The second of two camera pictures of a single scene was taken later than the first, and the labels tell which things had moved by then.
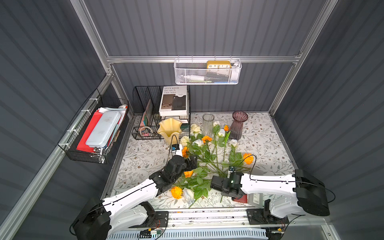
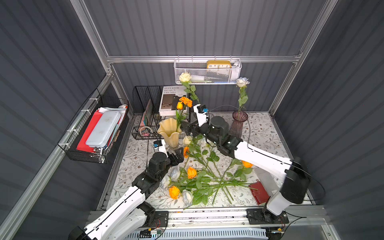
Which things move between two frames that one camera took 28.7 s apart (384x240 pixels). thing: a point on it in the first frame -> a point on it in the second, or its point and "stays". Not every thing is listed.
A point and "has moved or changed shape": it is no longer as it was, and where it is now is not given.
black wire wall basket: x=91 y=135 stays
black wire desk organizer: x=146 y=118 stays
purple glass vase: x=239 y=117 stays
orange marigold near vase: x=185 y=152 stays
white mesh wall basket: x=195 y=71 stays
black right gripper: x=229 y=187 -> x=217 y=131
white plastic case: x=104 y=129 stays
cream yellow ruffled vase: x=170 y=129 stays
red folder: x=82 y=145 stays
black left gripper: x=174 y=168 -> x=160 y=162
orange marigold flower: x=205 y=138 has moved or changed shape
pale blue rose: x=219 y=134 has moved or changed shape
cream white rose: x=194 y=127 has moved or changed shape
